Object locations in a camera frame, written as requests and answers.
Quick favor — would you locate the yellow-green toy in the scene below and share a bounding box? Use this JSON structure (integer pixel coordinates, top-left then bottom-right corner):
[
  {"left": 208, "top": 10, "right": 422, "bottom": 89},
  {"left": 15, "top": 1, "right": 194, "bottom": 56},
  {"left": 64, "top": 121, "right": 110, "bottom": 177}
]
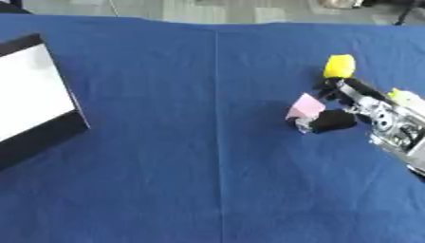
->
[{"left": 385, "top": 87, "right": 412, "bottom": 102}]

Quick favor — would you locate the black box with white inside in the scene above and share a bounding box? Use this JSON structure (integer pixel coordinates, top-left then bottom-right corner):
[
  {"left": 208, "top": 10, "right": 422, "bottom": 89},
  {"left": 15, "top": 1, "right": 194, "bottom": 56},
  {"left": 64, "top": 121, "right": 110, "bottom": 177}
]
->
[{"left": 0, "top": 32, "right": 92, "bottom": 171}]

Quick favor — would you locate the pink block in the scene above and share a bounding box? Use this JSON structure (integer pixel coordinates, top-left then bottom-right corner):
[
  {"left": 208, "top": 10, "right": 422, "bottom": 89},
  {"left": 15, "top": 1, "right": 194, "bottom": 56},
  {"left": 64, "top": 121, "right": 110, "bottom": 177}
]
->
[{"left": 284, "top": 92, "right": 327, "bottom": 121}]

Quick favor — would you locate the black tripod leg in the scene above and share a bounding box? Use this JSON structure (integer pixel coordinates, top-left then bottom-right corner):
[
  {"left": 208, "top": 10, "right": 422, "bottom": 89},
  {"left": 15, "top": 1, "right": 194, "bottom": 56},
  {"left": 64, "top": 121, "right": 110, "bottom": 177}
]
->
[{"left": 393, "top": 0, "right": 424, "bottom": 27}]

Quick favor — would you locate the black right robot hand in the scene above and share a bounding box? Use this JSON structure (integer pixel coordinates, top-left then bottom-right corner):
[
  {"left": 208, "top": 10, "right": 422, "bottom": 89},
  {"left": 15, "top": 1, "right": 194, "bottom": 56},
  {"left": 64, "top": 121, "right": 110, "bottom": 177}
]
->
[{"left": 286, "top": 76, "right": 396, "bottom": 135}]

